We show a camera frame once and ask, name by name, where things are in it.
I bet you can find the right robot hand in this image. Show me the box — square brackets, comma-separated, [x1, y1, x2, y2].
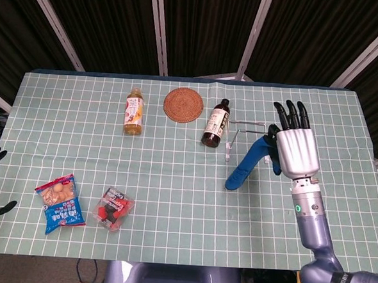
[263, 98, 324, 182]

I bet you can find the dark blue cloth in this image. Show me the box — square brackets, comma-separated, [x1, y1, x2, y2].
[224, 133, 285, 195]

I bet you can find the dark brown labelled bottle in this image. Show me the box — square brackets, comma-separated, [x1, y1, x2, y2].
[201, 97, 231, 149]

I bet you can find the yellow tea bottle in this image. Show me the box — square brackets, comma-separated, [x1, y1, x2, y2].
[122, 86, 147, 137]

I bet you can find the blue snack bag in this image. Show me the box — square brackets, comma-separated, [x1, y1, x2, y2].
[31, 171, 90, 238]

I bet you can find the round woven coaster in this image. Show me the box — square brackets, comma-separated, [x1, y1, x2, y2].
[163, 86, 206, 125]

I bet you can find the green grid tablecloth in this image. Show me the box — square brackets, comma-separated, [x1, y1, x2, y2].
[0, 67, 378, 277]

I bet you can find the red black snack packet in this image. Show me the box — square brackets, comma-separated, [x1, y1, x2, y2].
[90, 186, 136, 234]

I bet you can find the blue-grey robot torso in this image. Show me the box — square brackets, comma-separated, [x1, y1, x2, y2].
[103, 259, 243, 283]

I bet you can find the metal wire rack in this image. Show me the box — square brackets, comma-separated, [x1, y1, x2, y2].
[223, 118, 274, 165]

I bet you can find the white partition post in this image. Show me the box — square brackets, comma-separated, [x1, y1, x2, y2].
[329, 17, 378, 90]
[144, 0, 173, 77]
[19, 0, 89, 72]
[236, 0, 275, 83]

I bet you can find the blue floor cable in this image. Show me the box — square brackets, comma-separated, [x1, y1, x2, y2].
[75, 258, 99, 283]

